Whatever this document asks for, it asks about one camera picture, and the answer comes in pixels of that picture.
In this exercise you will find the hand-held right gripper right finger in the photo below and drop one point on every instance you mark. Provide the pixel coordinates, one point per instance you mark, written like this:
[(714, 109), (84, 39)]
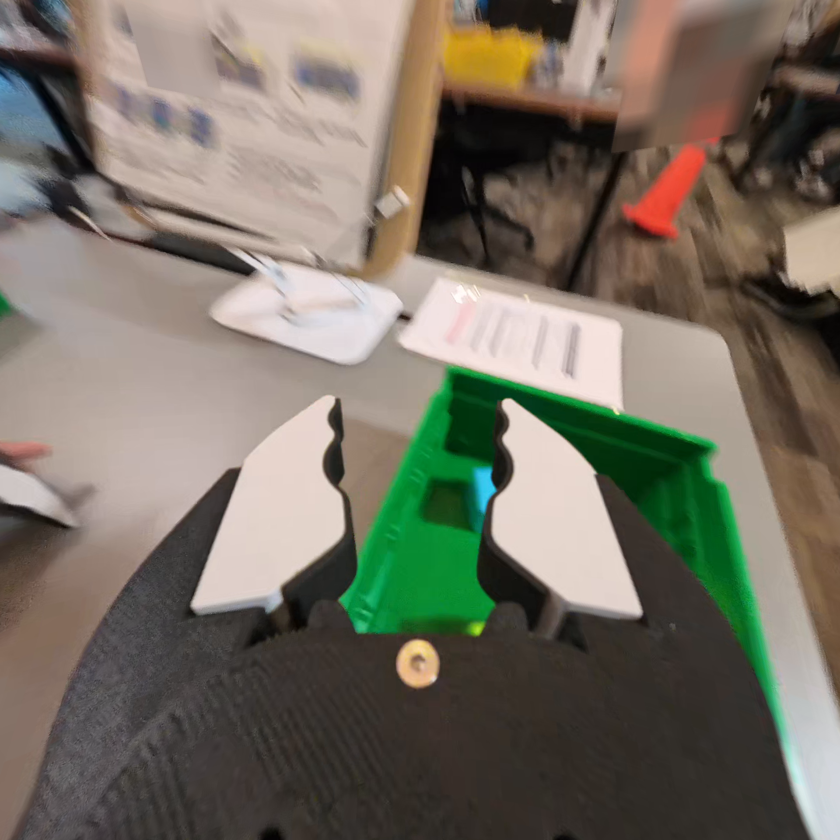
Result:
[(558, 525)]

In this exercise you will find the wooden stand board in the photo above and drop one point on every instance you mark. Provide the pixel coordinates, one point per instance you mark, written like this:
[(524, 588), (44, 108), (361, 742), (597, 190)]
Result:
[(410, 164)]

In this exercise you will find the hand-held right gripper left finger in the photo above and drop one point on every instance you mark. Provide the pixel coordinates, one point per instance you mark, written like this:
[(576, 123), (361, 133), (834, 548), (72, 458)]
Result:
[(275, 525)]

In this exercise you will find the yellow background bin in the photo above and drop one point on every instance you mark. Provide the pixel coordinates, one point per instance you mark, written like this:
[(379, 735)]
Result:
[(492, 56)]

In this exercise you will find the light blue cube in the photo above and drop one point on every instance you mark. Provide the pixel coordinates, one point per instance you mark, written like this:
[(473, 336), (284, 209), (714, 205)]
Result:
[(482, 495)]

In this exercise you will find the white leaning panel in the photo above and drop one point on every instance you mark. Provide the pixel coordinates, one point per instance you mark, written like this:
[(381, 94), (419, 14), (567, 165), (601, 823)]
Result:
[(814, 253)]

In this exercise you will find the background wooden desk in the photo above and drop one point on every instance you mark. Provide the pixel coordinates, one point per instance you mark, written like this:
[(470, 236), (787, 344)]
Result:
[(525, 102)]

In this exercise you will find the grey desk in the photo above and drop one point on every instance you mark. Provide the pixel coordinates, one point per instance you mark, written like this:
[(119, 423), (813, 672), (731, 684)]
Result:
[(131, 394)]

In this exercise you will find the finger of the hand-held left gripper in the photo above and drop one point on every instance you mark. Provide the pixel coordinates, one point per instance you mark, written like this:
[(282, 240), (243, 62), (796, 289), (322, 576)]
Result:
[(33, 495)]

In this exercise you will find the laminated paper sheet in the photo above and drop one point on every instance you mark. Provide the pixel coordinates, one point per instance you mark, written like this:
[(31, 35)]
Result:
[(525, 328)]

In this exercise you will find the orange traffic cone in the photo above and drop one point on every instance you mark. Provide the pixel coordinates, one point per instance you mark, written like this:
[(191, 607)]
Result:
[(669, 190)]

